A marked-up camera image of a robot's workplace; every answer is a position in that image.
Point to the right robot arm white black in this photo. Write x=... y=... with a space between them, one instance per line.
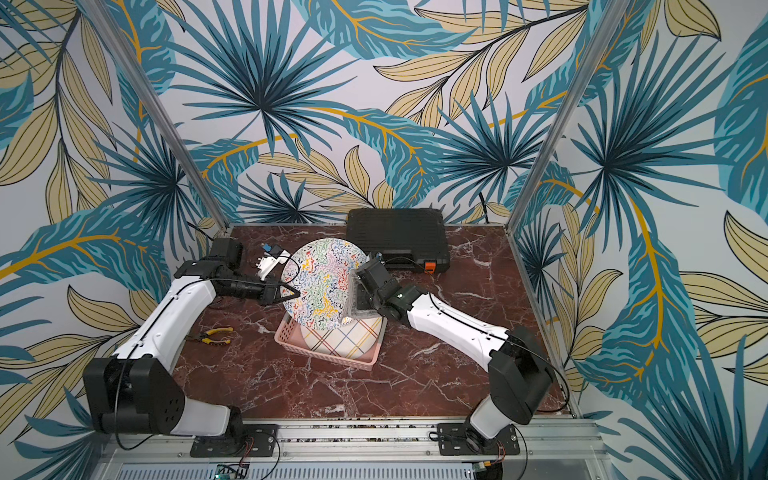
x=519 y=374

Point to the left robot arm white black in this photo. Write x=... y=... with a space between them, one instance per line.
x=133 y=390

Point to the left aluminium frame post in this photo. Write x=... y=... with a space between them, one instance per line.
x=109 y=32

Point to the grey striped cloth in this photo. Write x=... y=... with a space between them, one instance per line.
x=359 y=305

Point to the aluminium front rail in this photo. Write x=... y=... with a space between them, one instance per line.
x=377 y=448

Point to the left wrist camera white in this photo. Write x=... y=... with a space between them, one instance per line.
x=273 y=256

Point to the black tool case orange latches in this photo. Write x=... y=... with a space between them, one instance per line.
x=406 y=239

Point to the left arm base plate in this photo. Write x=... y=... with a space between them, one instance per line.
x=256 y=441

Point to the yellow handled pliers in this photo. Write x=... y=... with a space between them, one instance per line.
x=216 y=336

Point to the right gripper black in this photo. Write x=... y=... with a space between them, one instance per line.
x=366 y=274

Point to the right aluminium frame post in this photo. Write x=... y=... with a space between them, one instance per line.
x=582 y=76

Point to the aluminium frame post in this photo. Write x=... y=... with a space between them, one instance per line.
x=582 y=76
x=109 y=32

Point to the colourful speckled plate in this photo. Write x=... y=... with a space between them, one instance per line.
x=320 y=271

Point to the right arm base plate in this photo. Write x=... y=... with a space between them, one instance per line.
x=459 y=439

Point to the pink plastic basket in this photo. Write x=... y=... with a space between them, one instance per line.
x=289 y=337

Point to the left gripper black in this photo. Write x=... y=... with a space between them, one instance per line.
x=270 y=292

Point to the white plate coloured stripes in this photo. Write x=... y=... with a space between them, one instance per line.
x=350 y=341

